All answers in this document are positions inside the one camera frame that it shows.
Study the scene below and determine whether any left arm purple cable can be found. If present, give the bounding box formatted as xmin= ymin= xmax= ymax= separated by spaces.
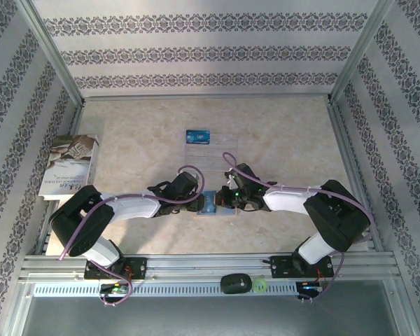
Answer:
xmin=58 ymin=164 xmax=207 ymax=308

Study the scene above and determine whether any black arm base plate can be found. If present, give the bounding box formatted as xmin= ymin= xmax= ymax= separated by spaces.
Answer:
xmin=269 ymin=255 xmax=334 ymax=280
xmin=83 ymin=257 xmax=148 ymax=281

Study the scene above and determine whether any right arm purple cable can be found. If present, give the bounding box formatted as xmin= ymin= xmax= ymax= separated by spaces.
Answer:
xmin=223 ymin=152 xmax=375 ymax=305

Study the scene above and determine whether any black oval remote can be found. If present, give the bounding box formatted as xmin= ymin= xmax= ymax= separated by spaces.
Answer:
xmin=220 ymin=272 xmax=252 ymax=295

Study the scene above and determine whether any thin aluminium frame rail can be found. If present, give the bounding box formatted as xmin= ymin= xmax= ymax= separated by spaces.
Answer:
xmin=82 ymin=93 xmax=332 ymax=103

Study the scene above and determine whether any aluminium frame side rail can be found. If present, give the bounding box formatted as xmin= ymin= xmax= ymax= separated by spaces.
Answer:
xmin=325 ymin=97 xmax=386 ymax=253
xmin=33 ymin=103 xmax=87 ymax=256

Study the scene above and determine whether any aluminium frame post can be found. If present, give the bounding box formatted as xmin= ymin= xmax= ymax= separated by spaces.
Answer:
xmin=328 ymin=0 xmax=397 ymax=106
xmin=15 ymin=0 xmax=85 ymax=108

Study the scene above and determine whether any small circuit board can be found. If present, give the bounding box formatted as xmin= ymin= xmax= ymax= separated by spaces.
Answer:
xmin=100 ymin=283 xmax=131 ymax=295
xmin=298 ymin=281 xmax=323 ymax=293

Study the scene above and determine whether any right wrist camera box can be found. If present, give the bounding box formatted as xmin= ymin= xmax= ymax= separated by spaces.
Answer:
xmin=223 ymin=167 xmax=239 ymax=187

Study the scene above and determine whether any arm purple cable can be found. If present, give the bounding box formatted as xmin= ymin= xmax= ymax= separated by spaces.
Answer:
xmin=58 ymin=164 xmax=207 ymax=308
xmin=223 ymin=152 xmax=375 ymax=305

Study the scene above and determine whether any clear acrylic card tray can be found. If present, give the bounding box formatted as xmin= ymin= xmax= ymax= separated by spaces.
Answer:
xmin=183 ymin=129 xmax=239 ymax=172

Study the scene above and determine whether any paperback book beige cover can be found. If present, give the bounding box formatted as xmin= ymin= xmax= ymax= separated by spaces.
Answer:
xmin=38 ymin=134 xmax=99 ymax=201

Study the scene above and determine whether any slotted grey cable duct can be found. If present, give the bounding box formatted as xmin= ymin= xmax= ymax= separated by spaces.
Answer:
xmin=32 ymin=282 xmax=298 ymax=298

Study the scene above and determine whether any wide aluminium frame rail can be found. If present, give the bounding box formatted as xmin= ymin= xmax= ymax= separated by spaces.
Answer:
xmin=19 ymin=254 xmax=396 ymax=283

